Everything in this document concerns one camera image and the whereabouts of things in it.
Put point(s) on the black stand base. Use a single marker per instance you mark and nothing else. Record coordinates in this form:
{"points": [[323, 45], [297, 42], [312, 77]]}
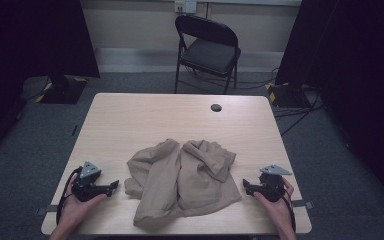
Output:
{"points": [[288, 96], [63, 91]]}

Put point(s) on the grey tape strip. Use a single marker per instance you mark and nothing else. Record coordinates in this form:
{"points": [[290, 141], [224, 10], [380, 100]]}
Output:
{"points": [[51, 209], [301, 203]]}

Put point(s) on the white wall outlet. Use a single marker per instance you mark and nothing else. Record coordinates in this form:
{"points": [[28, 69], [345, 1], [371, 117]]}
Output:
{"points": [[185, 6]]}

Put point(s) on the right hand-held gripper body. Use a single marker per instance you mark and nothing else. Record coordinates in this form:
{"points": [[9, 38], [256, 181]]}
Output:
{"points": [[270, 188]]}

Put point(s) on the small black floor strip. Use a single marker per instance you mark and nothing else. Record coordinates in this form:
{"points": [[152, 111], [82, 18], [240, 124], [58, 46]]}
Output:
{"points": [[75, 130]]}

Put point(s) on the person's left hand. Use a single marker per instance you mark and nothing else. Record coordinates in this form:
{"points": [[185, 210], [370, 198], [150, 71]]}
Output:
{"points": [[73, 211]]}

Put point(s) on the black folding chair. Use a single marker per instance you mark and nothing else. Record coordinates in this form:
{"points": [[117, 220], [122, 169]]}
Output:
{"points": [[210, 55]]}

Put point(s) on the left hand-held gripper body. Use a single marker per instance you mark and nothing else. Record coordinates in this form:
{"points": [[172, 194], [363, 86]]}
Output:
{"points": [[87, 190]]}

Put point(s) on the black table grommet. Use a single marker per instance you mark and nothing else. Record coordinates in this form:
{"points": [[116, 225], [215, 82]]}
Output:
{"points": [[216, 107]]}

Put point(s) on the person's right hand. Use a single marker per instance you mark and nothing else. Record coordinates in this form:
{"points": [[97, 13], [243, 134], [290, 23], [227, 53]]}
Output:
{"points": [[276, 210]]}

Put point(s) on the dark curtain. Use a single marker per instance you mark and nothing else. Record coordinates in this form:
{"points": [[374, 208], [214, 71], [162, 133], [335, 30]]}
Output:
{"points": [[356, 83], [20, 50]]}

